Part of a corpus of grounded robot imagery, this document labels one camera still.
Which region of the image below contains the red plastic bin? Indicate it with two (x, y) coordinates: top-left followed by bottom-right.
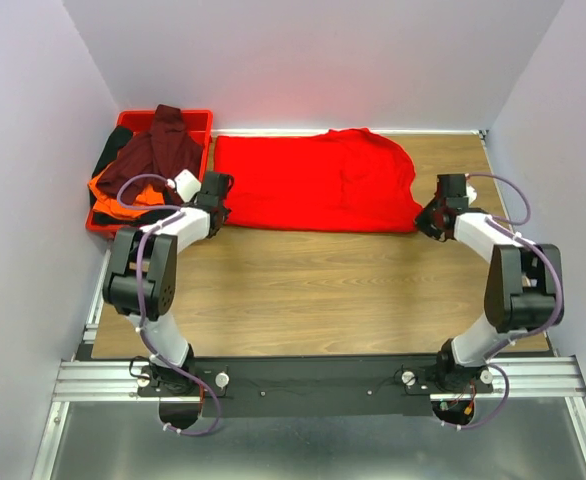
(86, 105), (213, 239)

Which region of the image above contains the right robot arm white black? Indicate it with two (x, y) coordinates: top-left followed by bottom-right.
(415, 173), (564, 392)

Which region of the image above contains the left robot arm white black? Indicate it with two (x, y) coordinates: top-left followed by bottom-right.
(102, 170), (234, 395)

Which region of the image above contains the purple cable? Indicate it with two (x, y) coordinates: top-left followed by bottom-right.
(116, 172), (222, 437)
(440, 172), (565, 431)

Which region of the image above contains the black t shirt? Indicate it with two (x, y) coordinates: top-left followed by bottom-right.
(91, 125), (134, 179)

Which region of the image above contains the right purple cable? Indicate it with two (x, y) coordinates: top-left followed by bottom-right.
(440, 172), (565, 431)

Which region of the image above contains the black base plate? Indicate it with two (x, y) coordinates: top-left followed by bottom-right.
(129, 354), (493, 418)

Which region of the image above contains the bright red t shirt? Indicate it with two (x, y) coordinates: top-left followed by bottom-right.
(214, 128), (421, 233)

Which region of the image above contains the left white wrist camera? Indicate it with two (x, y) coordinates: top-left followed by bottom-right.
(166, 169), (201, 203)

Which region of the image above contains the orange t shirt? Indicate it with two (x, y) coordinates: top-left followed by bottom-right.
(87, 167), (165, 221)

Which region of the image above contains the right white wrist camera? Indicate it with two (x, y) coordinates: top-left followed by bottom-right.
(466, 183), (478, 205)

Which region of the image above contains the maroon t shirt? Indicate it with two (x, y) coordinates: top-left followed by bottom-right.
(108, 104), (212, 180)

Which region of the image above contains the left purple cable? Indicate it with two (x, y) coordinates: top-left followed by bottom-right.
(116, 172), (222, 437)

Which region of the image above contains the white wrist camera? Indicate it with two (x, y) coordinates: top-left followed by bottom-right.
(166, 169), (201, 203)
(466, 183), (478, 205)

